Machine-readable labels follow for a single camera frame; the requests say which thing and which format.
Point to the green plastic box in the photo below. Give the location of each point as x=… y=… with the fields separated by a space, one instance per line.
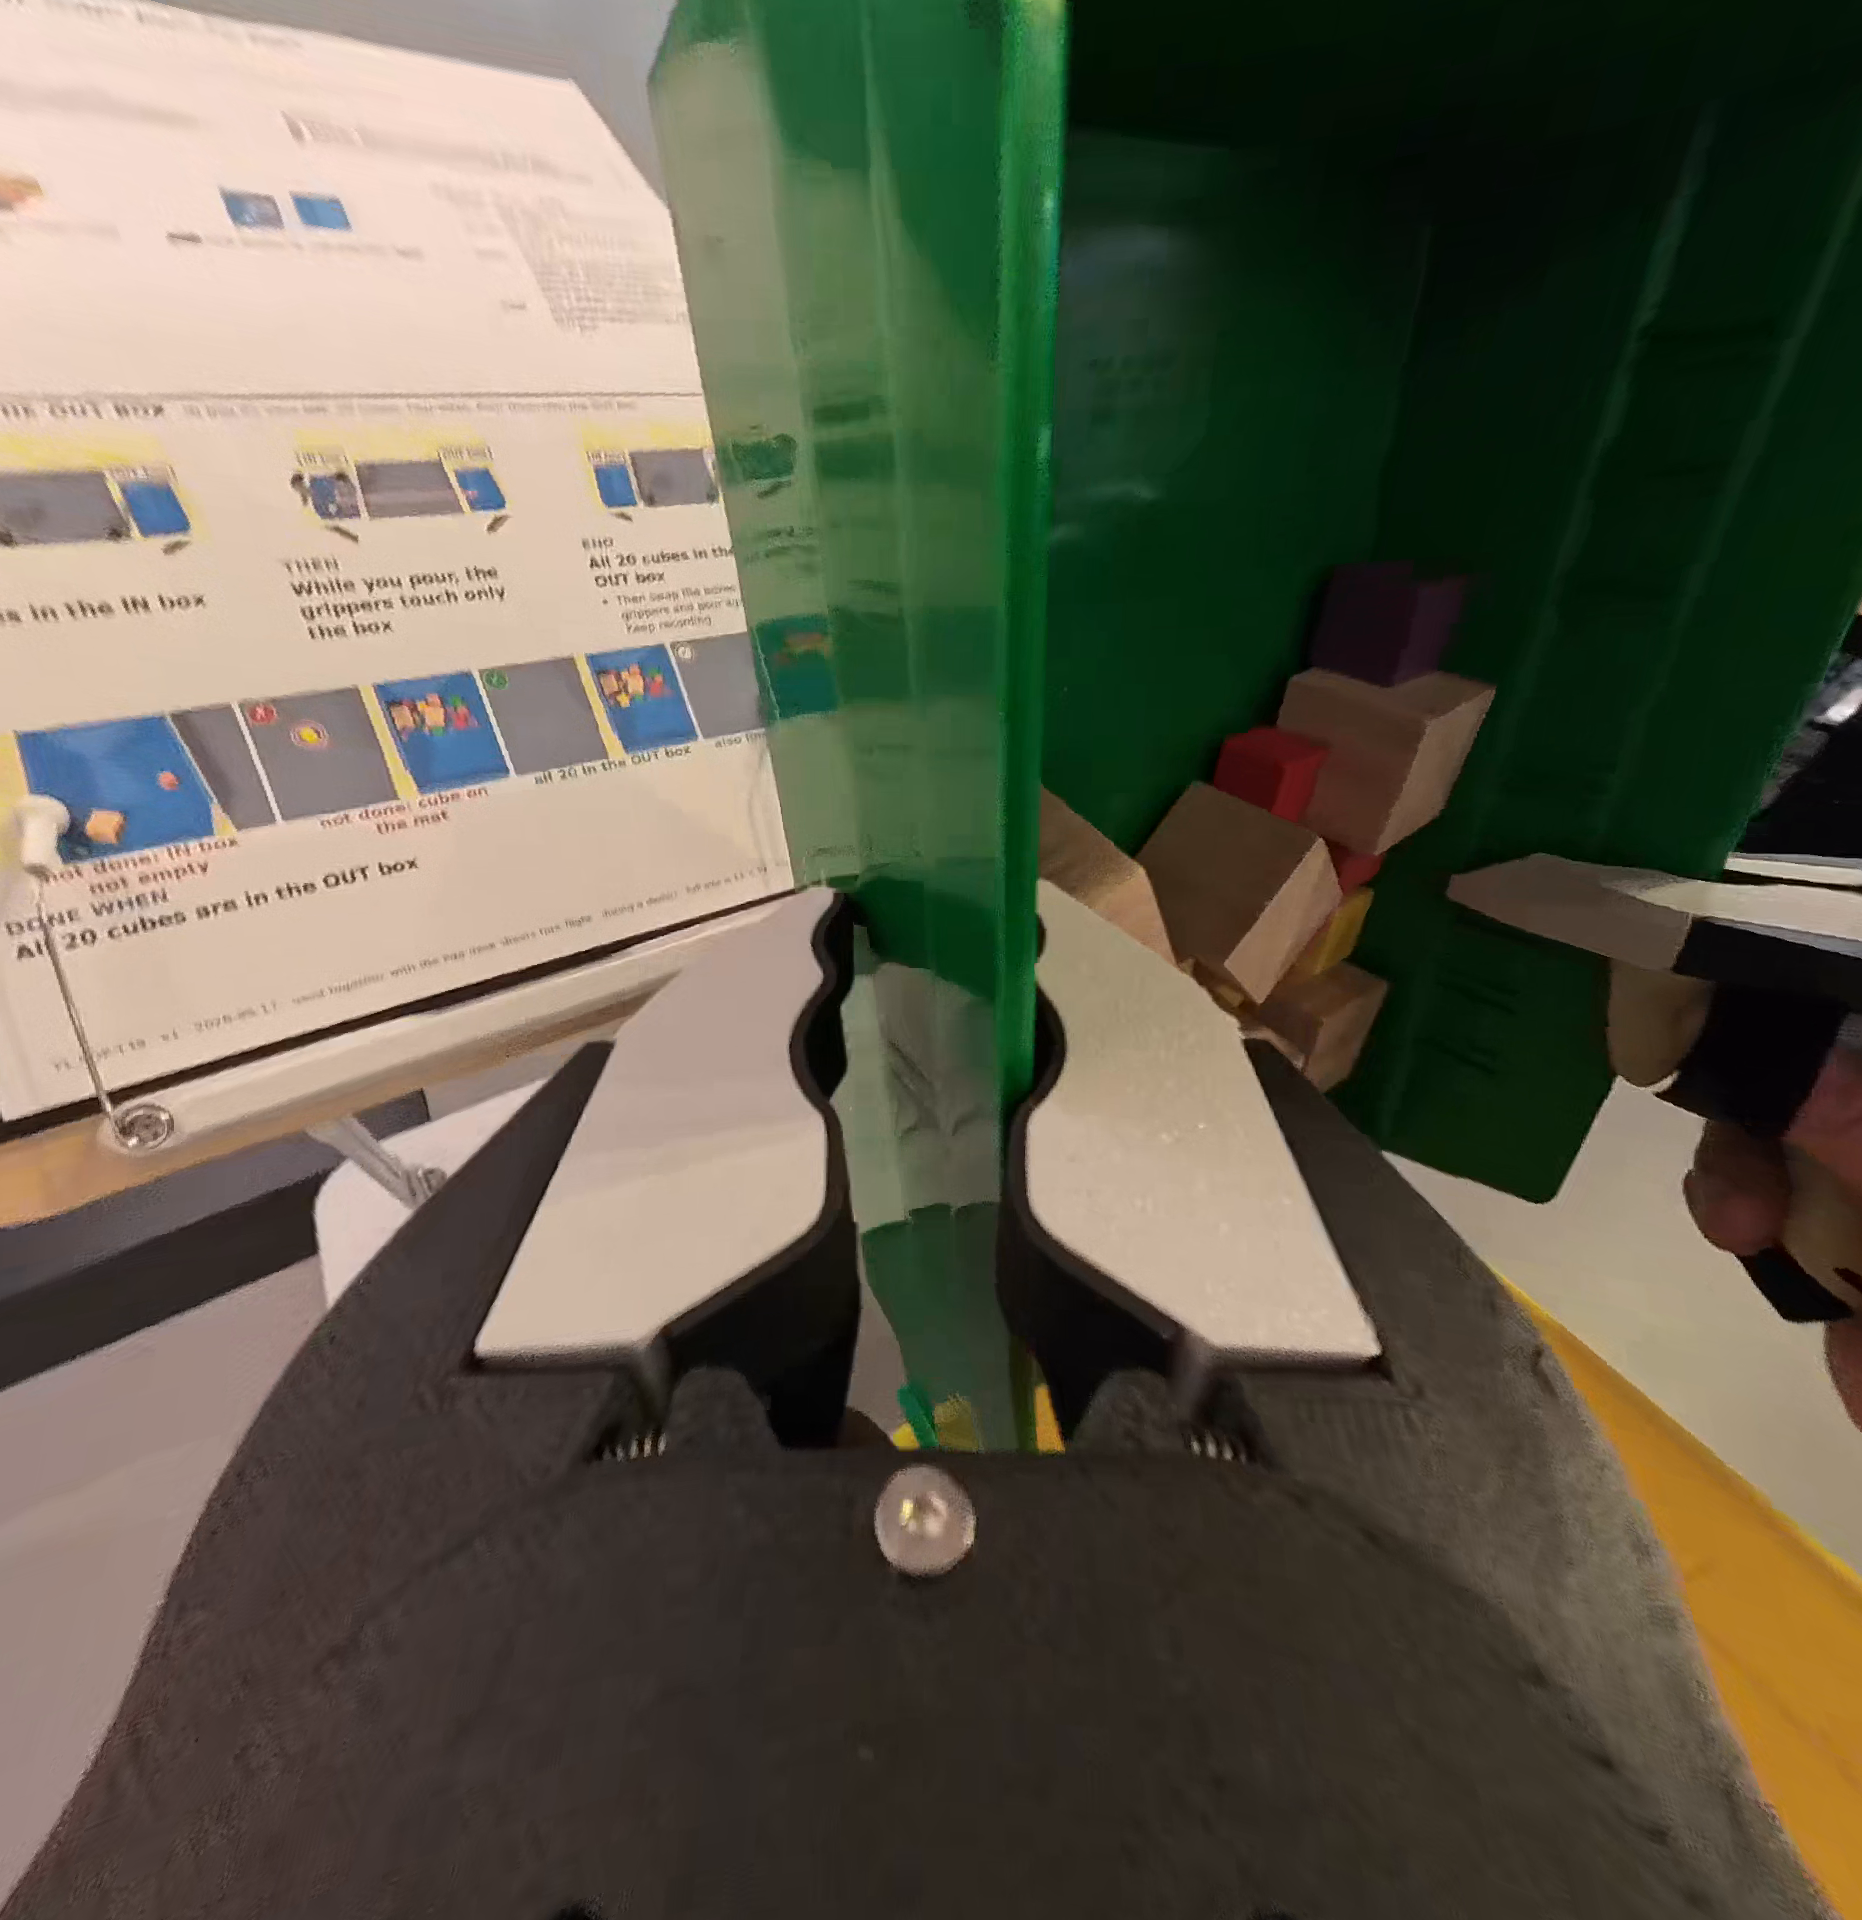
x=1245 y=377

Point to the white board stand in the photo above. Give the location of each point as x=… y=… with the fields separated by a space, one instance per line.
x=366 y=1231

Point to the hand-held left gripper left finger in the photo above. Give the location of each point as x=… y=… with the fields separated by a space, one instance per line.
x=679 y=1169

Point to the yellow plastic box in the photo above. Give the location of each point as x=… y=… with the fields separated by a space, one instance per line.
x=1773 y=1653

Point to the wooden display board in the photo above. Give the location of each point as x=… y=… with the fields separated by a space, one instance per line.
x=417 y=1037

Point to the printed instruction sheet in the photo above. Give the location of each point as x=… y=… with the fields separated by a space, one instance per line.
x=347 y=377

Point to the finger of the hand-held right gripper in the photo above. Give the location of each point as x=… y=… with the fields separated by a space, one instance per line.
x=1576 y=915

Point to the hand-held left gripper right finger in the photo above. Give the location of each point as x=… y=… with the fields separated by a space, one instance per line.
x=1185 y=1169

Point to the pile of wooden cubes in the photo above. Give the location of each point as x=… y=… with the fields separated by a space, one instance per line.
x=1245 y=884

